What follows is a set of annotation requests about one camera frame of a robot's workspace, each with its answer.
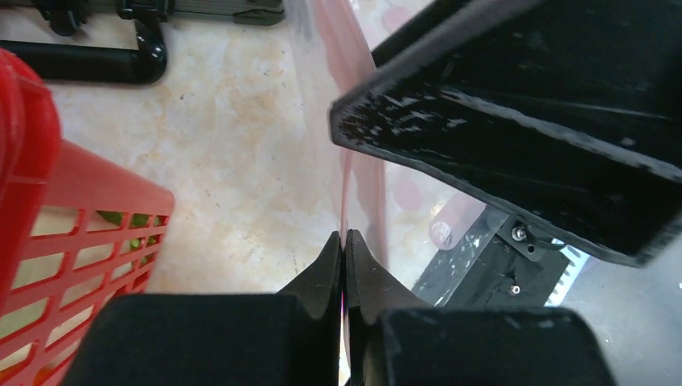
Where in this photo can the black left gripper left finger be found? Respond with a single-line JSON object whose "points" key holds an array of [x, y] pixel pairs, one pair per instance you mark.
{"points": [[290, 337]]}

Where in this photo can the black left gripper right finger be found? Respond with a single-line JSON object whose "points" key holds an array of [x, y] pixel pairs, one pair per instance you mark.
{"points": [[394, 338]]}

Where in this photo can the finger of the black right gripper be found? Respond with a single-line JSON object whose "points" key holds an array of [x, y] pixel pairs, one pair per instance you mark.
{"points": [[564, 114]]}

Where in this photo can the clear zip top bag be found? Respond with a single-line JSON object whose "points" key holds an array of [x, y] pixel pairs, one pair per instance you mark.
{"points": [[412, 223]]}

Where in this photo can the red plastic basket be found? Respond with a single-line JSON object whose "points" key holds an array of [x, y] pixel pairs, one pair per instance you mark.
{"points": [[76, 229]]}

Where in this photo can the black poker chip case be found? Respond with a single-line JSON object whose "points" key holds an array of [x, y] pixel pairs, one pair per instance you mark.
{"points": [[67, 57]]}

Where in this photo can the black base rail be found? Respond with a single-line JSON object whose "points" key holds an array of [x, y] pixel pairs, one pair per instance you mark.
{"points": [[498, 261]]}

